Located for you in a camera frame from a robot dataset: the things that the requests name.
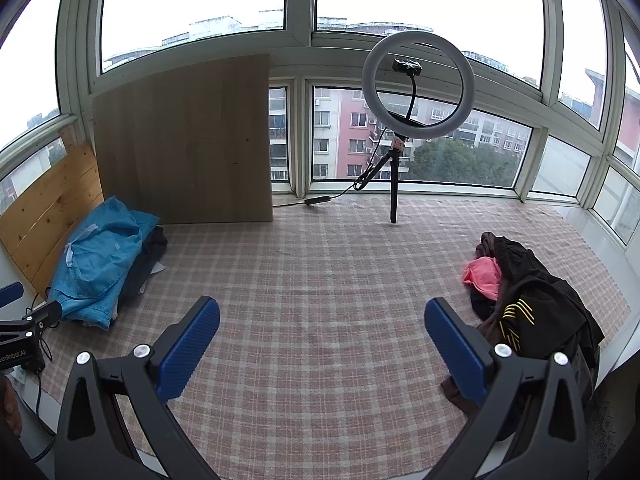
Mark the black yellow sport shirt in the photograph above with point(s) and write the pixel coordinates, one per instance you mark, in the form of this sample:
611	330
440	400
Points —
539	314

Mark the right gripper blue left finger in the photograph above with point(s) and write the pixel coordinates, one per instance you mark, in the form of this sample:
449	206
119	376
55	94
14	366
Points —
93	441

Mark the dark folded garment under blue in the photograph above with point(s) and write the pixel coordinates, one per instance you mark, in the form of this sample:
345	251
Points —
153	248

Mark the brown garment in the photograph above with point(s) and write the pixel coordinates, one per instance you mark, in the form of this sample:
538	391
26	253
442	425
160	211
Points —
483	308

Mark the black tripod stand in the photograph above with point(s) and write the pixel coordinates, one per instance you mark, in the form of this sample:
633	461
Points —
392	157

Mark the pine wood panel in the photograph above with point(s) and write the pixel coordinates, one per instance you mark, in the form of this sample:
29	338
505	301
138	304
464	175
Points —
35	229

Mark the grey-brown wooden board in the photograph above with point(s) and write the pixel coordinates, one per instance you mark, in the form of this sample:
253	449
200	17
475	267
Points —
190	145

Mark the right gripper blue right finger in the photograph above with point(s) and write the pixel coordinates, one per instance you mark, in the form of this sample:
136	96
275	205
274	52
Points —
529	424

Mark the person's left hand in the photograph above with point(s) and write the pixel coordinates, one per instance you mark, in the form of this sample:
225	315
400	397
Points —
9	407

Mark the pink garment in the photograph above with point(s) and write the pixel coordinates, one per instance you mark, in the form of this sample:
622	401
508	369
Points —
484	275

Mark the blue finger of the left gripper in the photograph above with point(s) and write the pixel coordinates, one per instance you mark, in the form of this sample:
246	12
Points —
11	293
44	317

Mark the pink plaid table cloth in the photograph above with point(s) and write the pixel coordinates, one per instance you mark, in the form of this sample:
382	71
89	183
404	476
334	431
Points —
321	367

